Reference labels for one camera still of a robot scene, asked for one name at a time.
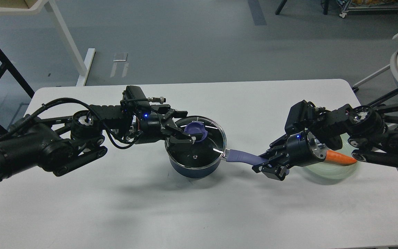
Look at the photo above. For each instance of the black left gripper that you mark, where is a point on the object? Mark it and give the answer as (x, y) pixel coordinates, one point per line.
(154, 126)

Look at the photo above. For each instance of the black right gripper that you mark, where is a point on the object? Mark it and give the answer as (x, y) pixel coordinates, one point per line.
(301, 149)

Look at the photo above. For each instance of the glass lid with purple knob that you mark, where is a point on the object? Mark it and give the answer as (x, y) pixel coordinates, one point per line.
(202, 145)

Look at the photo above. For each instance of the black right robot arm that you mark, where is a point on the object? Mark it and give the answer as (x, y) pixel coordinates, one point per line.
(313, 134)

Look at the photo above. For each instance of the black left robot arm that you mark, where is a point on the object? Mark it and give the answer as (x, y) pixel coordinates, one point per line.
(66, 134)

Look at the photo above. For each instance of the translucent green plate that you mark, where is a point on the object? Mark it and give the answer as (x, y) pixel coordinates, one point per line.
(332, 170)

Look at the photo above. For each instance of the orange toy carrot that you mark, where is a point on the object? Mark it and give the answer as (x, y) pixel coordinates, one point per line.
(336, 158)

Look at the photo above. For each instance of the wheeled metal cart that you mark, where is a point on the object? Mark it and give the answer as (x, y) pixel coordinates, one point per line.
(366, 5)

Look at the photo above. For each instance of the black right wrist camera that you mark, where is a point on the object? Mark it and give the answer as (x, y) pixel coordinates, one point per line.
(301, 116)

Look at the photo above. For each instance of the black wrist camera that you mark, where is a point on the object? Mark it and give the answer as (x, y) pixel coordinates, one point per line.
(301, 116)
(135, 95)

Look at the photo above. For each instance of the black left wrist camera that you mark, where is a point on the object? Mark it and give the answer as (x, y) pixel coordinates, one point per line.
(135, 95)

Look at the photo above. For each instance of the white table frame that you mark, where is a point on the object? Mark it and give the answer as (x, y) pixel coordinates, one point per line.
(42, 26)

